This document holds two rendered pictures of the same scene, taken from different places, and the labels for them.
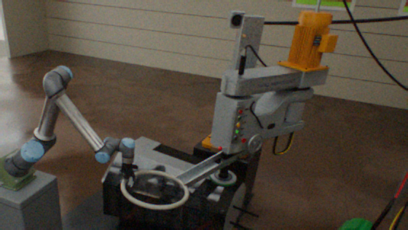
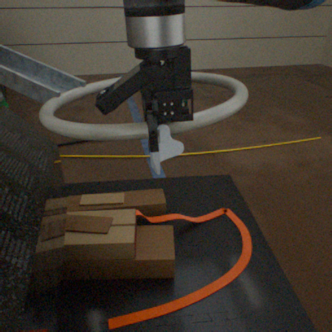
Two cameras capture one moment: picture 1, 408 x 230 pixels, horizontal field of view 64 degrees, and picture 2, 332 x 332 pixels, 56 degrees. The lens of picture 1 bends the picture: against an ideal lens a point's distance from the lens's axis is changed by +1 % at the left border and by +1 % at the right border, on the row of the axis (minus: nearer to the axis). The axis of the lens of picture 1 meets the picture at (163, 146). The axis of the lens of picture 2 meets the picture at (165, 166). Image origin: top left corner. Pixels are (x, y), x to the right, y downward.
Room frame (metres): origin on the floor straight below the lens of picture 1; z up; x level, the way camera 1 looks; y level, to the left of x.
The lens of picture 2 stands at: (2.28, 0.68, 1.20)
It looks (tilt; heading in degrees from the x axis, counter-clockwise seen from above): 29 degrees down; 236
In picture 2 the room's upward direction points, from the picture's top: straight up
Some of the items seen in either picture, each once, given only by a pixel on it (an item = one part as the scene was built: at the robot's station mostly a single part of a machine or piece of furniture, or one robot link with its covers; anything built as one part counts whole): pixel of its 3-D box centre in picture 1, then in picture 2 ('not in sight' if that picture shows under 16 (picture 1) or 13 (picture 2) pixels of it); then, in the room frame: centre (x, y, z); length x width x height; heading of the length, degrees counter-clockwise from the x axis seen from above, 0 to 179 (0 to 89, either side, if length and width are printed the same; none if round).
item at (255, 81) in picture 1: (272, 80); not in sight; (2.45, -0.80, 1.66); 0.96 x 0.25 x 0.17; 123
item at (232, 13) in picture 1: (235, 19); not in sight; (3.26, -0.60, 2.00); 0.20 x 0.18 x 0.15; 152
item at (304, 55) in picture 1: (310, 40); not in sight; (2.61, -1.07, 1.94); 0.31 x 0.28 x 0.40; 33
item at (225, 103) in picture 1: (240, 121); not in sight; (2.31, -0.58, 1.36); 0.36 x 0.22 x 0.45; 123
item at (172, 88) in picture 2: (127, 169); (163, 85); (2.00, 0.25, 1.06); 0.09 x 0.08 x 0.12; 152
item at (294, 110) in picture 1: (291, 108); not in sight; (2.62, -1.06, 1.39); 0.19 x 0.19 x 0.20
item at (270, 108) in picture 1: (269, 118); not in sight; (2.46, -0.85, 1.35); 0.74 x 0.23 x 0.49; 123
